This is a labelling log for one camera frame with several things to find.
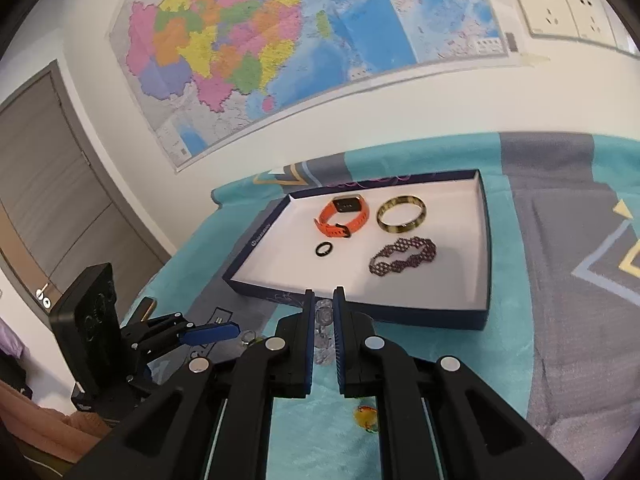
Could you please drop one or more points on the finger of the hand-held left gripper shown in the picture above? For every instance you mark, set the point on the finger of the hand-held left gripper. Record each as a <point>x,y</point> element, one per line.
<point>150,352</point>
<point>215,332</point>

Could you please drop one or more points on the masking tape strip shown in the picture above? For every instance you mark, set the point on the masking tape strip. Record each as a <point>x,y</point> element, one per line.
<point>534,59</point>

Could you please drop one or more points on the yellow-green jade pendant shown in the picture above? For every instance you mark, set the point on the yellow-green jade pendant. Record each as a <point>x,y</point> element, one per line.
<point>365,416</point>

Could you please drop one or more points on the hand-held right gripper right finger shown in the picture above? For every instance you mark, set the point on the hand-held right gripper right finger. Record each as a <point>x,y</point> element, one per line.
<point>352,360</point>

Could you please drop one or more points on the teal and grey printed blanket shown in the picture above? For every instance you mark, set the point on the teal and grey printed blanket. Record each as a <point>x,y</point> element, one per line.
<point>550,270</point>

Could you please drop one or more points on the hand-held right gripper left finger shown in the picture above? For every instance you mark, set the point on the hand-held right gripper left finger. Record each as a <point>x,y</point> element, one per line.
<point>295,360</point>

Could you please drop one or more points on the grey-brown door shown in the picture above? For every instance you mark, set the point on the grey-brown door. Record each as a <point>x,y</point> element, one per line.
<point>60,185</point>

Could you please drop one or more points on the orange smartwatch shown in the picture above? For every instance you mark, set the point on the orange smartwatch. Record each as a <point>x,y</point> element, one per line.
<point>330,215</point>

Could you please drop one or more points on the dark blue shallow box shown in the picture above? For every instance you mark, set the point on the dark blue shallow box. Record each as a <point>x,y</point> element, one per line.
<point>425,285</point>

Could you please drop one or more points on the colourful wall map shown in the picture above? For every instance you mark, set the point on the colourful wall map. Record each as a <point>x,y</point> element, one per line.
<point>300,35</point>

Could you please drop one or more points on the tortoiseshell bangle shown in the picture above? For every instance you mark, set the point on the tortoiseshell bangle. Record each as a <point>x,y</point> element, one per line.
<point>382,222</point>

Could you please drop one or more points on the purple cloth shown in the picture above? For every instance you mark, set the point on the purple cloth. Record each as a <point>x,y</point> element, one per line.
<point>10,355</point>

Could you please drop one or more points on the person's left forearm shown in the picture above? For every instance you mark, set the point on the person's left forearm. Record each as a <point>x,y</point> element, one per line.
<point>45,420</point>

